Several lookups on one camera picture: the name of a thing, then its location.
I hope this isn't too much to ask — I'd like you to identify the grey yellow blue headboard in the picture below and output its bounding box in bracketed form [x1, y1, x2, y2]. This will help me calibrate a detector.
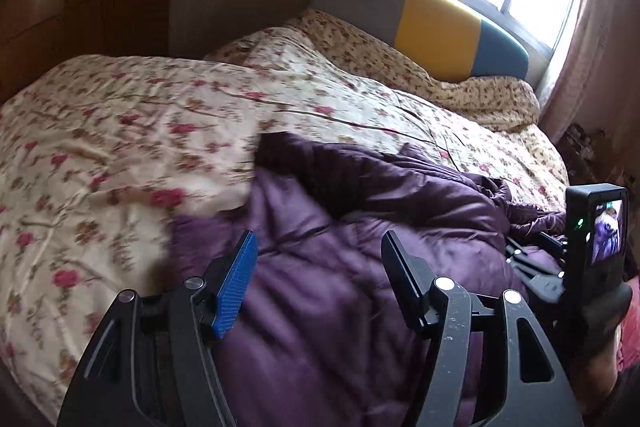
[310, 0, 529, 82]

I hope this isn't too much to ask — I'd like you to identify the black wrist action camera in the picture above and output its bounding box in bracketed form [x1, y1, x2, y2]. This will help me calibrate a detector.
[565, 183, 628, 275]

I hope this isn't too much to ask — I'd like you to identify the floral cream bed quilt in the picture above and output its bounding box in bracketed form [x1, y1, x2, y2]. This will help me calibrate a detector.
[1, 24, 568, 421]

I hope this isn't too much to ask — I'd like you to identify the pink crumpled blanket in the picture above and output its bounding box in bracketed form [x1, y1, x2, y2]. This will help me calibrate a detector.
[616, 277, 640, 372]

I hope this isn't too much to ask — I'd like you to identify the cluttered bedside table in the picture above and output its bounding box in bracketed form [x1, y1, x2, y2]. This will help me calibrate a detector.
[556, 124, 639, 192]

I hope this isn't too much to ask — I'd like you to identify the small-floral pillow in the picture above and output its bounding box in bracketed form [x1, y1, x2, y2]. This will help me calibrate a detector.
[288, 9, 540, 132]

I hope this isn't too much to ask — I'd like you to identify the purple quilted down jacket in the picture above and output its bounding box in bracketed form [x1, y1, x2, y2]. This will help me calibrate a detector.
[169, 132, 565, 426]

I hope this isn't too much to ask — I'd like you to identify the right floral curtain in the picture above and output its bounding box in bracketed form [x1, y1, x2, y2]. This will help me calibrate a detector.
[537, 0, 639, 150]

